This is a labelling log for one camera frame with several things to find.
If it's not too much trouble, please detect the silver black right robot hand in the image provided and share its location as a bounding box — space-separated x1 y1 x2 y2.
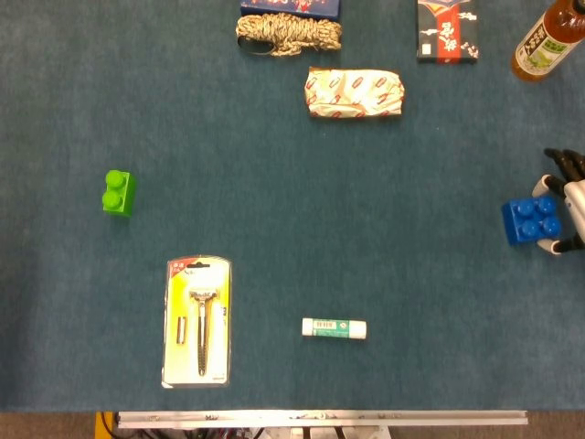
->
529 147 585 256

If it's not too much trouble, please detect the blue toy brick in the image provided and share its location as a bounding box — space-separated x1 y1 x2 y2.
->
501 196 562 247

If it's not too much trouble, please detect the green toy brick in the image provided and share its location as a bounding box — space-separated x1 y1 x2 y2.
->
101 169 137 218

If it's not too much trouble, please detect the amber tea bottle green label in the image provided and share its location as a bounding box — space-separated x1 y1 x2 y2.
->
510 0 585 84

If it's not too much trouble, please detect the black red patterned box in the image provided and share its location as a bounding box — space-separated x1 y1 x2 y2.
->
416 0 481 65

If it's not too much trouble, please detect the cream red wrapped package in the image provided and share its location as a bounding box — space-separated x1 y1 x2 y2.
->
303 66 407 120

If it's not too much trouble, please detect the white green glue stick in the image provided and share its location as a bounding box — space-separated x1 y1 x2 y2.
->
301 316 368 342

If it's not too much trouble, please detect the blue felt table cloth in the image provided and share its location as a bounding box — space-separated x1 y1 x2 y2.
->
0 0 585 412

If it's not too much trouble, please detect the long dark blue box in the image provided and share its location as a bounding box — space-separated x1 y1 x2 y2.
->
239 0 342 22

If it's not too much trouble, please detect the yellow razor blister pack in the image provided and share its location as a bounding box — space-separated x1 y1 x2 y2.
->
160 254 233 390

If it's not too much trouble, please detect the camouflage rope bundle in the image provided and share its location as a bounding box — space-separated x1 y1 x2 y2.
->
235 12 344 58

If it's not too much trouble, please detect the aluminium profile rail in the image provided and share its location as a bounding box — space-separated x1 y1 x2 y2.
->
113 410 529 430

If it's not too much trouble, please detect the robot chassis with cables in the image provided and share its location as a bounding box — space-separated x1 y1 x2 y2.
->
102 425 392 439

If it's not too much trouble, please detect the yellow frame part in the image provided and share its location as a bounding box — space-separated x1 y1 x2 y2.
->
94 411 115 439

